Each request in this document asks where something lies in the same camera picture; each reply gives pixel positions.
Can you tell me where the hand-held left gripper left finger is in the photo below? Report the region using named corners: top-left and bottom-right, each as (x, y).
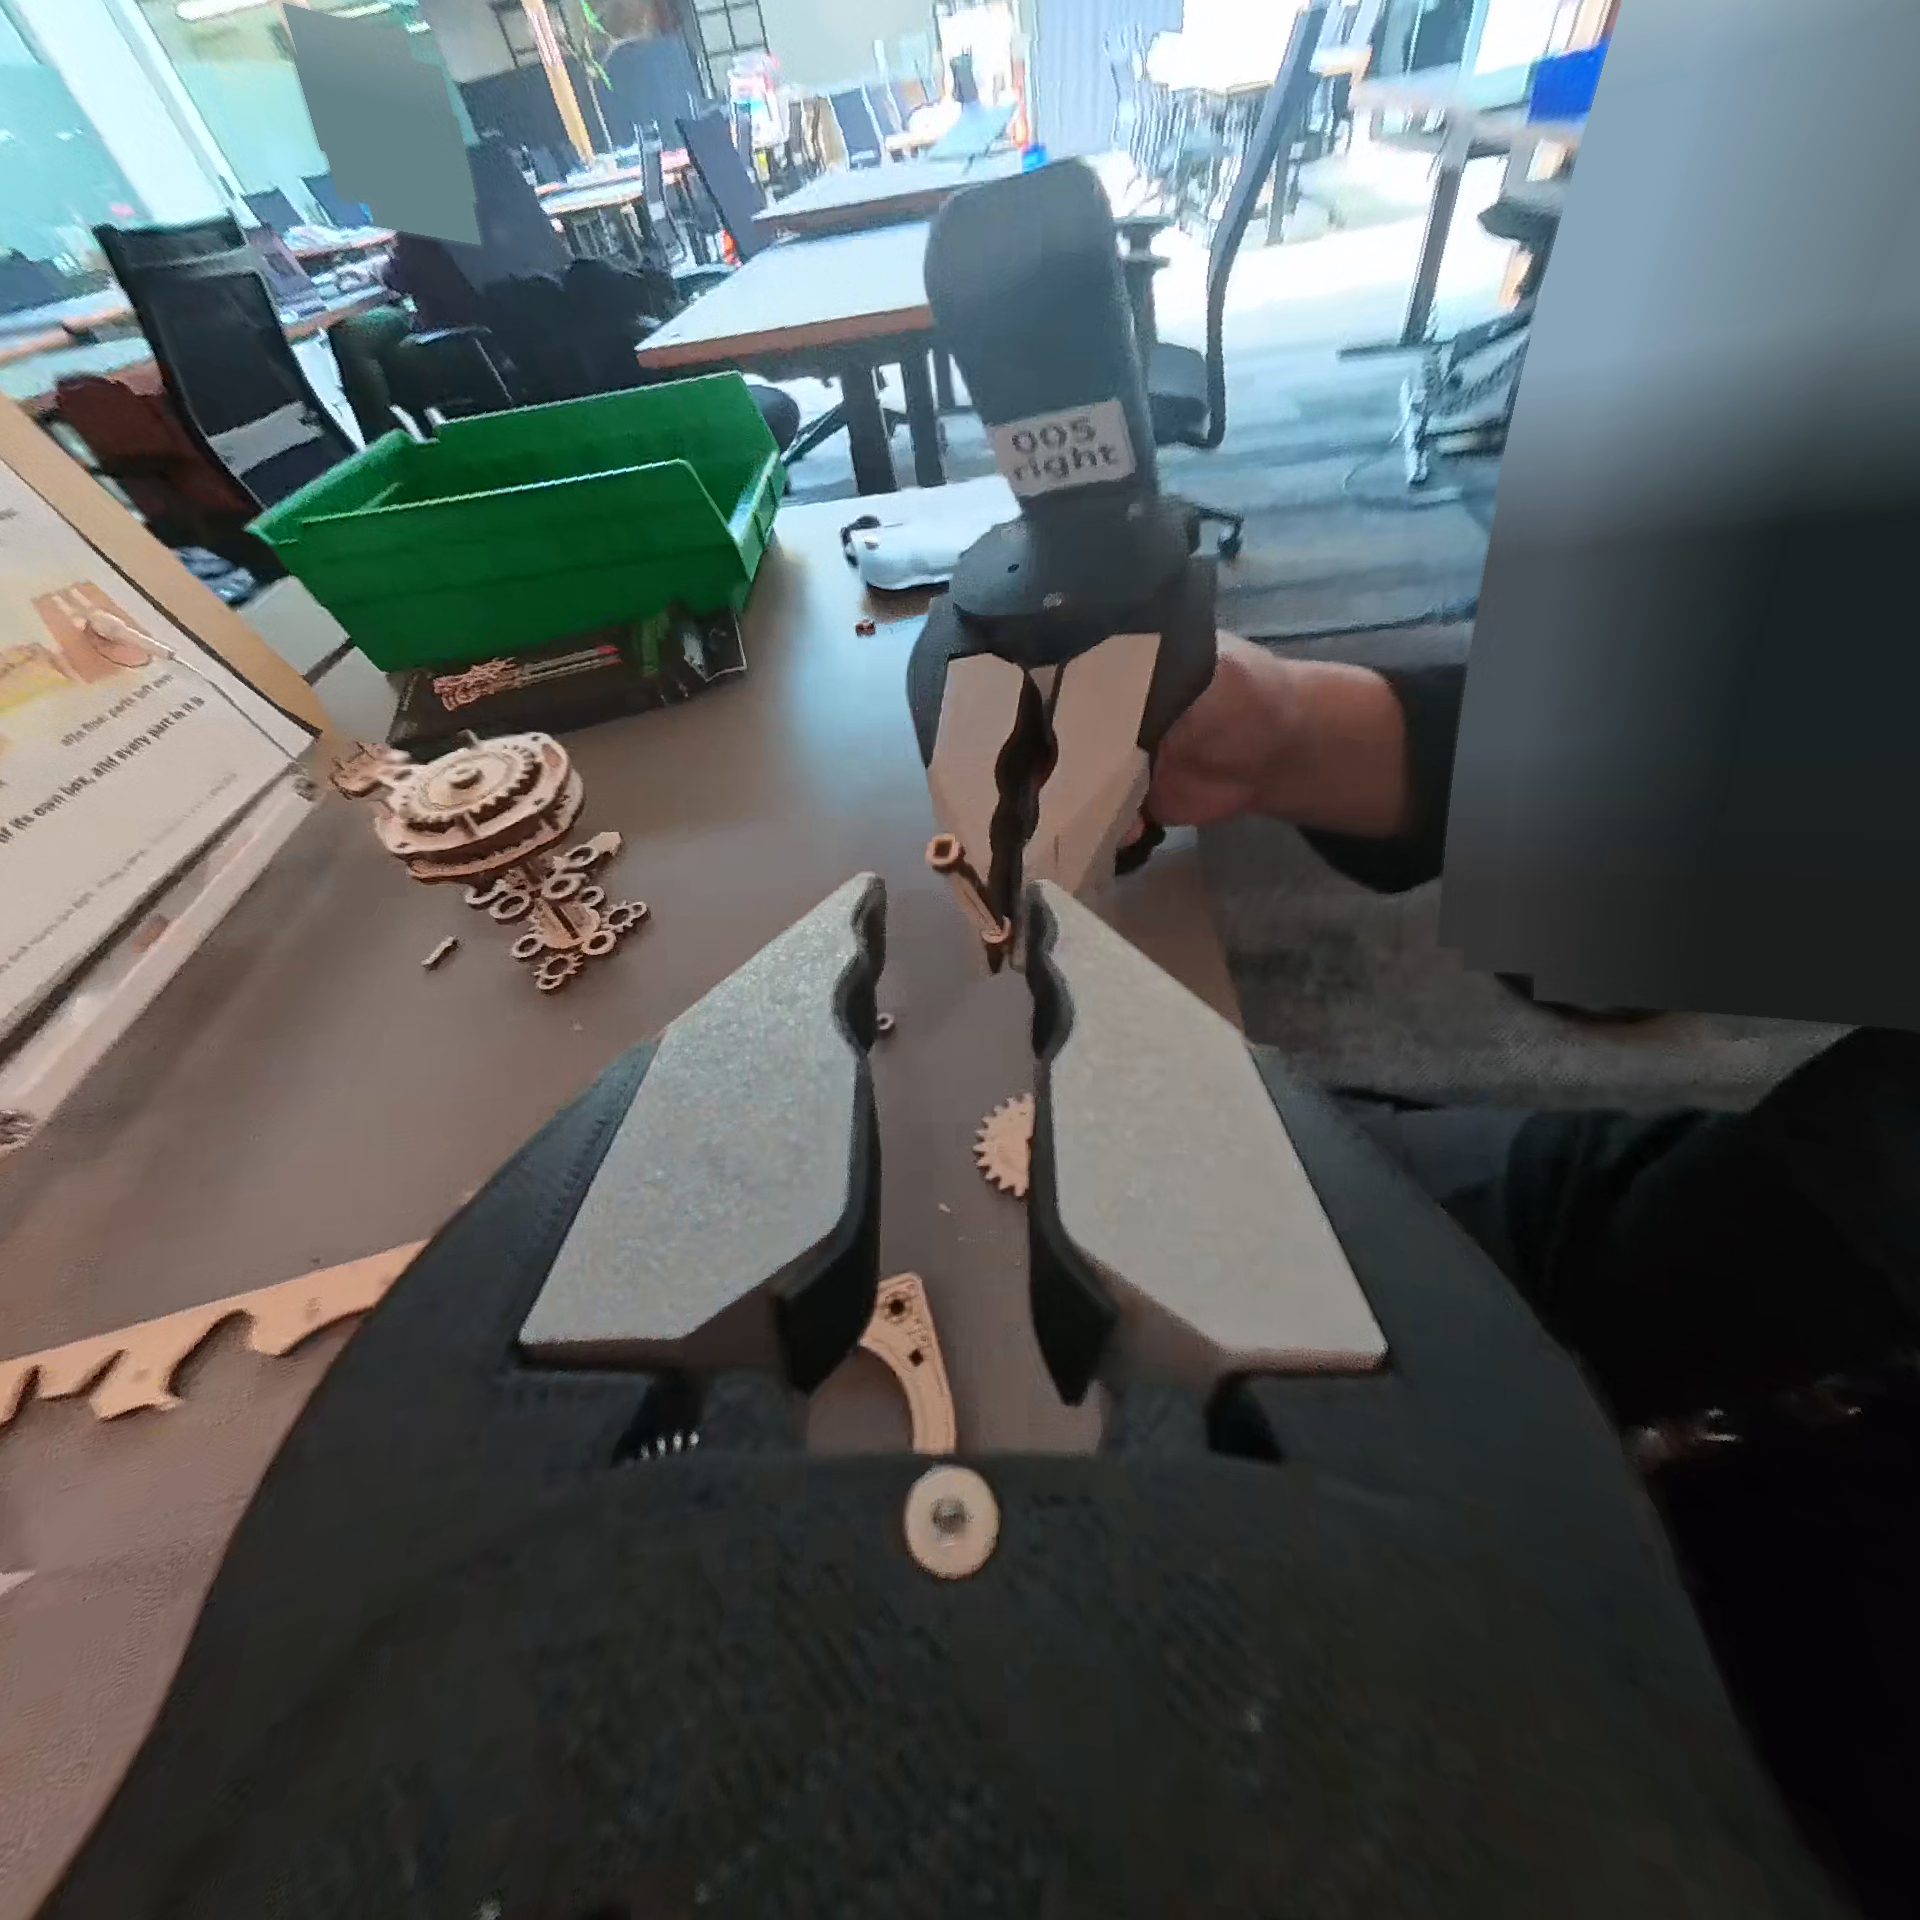
top-left (516, 872), bottom-right (886, 1397)

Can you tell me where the wooden scalloped strip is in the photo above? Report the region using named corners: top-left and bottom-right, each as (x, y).
top-left (0, 1241), bottom-right (437, 1427)

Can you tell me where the instruction booklet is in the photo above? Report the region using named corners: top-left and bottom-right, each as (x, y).
top-left (0, 392), bottom-right (328, 1120)

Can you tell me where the wooden axle pin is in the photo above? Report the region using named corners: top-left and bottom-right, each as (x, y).
top-left (927, 837), bottom-right (1021, 976)

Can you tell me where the dark red bag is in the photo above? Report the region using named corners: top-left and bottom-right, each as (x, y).
top-left (58, 374), bottom-right (200, 501)

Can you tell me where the office table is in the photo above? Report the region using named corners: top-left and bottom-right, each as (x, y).
top-left (756, 150), bottom-right (1052, 241)
top-left (638, 217), bottom-right (961, 489)

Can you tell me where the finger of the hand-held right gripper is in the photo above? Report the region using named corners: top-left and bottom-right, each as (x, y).
top-left (1005, 630), bottom-right (1166, 969)
top-left (927, 653), bottom-right (1039, 920)

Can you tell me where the wooden gear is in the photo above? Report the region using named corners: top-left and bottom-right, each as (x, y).
top-left (969, 1091), bottom-right (1039, 1203)

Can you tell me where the cluster of wooden ring pieces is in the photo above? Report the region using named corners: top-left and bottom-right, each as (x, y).
top-left (462, 830), bottom-right (653, 997)

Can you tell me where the person's right forearm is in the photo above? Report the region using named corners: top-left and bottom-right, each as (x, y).
top-left (1281, 660), bottom-right (1478, 897)

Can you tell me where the white cloth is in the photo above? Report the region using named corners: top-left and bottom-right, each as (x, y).
top-left (838, 479), bottom-right (1038, 595)

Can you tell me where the black printed box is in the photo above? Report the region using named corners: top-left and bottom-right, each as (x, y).
top-left (385, 608), bottom-right (748, 744)

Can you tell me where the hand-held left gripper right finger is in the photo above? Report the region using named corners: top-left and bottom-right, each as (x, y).
top-left (1024, 879), bottom-right (1390, 1406)

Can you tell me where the person's right hand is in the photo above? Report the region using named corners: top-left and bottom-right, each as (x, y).
top-left (1152, 630), bottom-right (1414, 838)

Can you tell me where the wooden gear model assembly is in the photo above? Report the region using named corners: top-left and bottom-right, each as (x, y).
top-left (327, 729), bottom-right (589, 889)

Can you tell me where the black office chair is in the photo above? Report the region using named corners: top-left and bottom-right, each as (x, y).
top-left (94, 217), bottom-right (360, 512)
top-left (1118, 0), bottom-right (1343, 559)

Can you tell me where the wooden ring plate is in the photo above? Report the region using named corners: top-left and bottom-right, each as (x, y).
top-left (857, 1270), bottom-right (961, 1456)

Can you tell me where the green plastic bin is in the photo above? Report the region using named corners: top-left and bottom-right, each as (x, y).
top-left (246, 373), bottom-right (789, 675)

